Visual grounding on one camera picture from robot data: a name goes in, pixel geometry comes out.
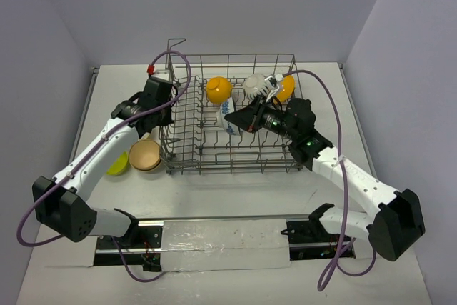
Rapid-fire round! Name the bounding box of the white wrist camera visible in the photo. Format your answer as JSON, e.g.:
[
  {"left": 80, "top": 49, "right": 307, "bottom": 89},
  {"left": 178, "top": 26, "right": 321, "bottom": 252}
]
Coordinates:
[
  {"left": 153, "top": 69, "right": 171, "bottom": 81},
  {"left": 265, "top": 74, "right": 284, "bottom": 102}
]

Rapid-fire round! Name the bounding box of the white striped ceramic bowl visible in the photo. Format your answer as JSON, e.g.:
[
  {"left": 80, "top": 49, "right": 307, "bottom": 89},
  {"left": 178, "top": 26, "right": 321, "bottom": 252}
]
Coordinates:
[{"left": 243, "top": 74, "right": 271, "bottom": 101}]

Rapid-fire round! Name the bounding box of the lime green plastic bowl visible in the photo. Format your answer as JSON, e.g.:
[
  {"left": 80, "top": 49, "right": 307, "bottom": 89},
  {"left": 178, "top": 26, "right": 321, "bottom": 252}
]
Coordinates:
[{"left": 106, "top": 151, "right": 129, "bottom": 176}]

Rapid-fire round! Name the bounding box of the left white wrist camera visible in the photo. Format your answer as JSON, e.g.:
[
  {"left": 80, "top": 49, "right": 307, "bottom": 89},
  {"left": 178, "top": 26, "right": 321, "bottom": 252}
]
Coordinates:
[{"left": 153, "top": 69, "right": 171, "bottom": 81}]

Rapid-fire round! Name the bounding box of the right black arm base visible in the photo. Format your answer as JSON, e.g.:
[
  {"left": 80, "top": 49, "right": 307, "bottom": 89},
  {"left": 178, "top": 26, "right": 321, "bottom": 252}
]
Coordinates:
[{"left": 281, "top": 214, "right": 339, "bottom": 261}]

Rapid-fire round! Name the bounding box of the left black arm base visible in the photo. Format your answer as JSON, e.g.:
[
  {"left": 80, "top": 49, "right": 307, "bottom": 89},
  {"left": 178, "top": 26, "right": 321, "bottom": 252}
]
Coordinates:
[{"left": 93, "top": 220, "right": 164, "bottom": 272}]

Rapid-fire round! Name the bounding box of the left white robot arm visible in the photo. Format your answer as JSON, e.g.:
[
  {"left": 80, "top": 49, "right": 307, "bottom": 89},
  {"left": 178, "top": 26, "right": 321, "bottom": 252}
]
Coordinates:
[{"left": 32, "top": 76, "right": 174, "bottom": 247}]

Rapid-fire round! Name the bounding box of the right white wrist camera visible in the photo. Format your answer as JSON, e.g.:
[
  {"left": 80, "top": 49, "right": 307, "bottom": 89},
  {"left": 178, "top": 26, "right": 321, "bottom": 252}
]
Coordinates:
[{"left": 265, "top": 74, "right": 284, "bottom": 102}]

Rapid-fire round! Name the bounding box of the tan ceramic bowl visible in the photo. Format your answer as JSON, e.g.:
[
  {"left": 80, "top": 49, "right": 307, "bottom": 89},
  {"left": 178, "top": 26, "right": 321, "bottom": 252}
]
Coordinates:
[{"left": 129, "top": 139, "right": 161, "bottom": 172}]

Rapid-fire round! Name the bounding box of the large orange plastic bowl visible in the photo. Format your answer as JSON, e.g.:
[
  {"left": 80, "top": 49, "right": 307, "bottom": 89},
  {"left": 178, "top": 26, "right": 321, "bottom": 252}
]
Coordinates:
[{"left": 276, "top": 75, "right": 295, "bottom": 103}]

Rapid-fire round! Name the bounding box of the grey wire dish rack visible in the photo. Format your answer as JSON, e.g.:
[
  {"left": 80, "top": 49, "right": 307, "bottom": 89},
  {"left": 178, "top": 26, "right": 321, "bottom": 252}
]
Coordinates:
[{"left": 159, "top": 53, "right": 301, "bottom": 174}]

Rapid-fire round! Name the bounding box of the clear plastic tape sheet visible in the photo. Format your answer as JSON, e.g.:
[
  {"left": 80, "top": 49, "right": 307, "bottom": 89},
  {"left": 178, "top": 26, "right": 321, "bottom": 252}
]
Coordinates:
[{"left": 160, "top": 219, "right": 291, "bottom": 272}]

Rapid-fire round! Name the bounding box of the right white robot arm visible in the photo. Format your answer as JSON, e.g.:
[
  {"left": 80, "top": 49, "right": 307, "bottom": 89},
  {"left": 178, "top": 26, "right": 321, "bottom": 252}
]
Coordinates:
[{"left": 224, "top": 98, "right": 426, "bottom": 261}]

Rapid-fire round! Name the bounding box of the small orange plastic bowl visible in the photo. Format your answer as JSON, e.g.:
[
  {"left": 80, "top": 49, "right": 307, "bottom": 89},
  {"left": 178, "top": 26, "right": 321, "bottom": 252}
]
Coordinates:
[{"left": 205, "top": 76, "right": 233, "bottom": 104}]

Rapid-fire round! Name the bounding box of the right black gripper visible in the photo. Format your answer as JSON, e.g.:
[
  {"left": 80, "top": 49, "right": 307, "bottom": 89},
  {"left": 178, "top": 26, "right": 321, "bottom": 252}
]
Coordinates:
[{"left": 225, "top": 94, "right": 298, "bottom": 141}]

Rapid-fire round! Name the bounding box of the blue floral ceramic bowl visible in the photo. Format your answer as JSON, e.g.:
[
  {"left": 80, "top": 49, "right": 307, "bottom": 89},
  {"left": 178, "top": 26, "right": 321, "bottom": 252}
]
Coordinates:
[{"left": 215, "top": 96, "right": 241, "bottom": 136}]

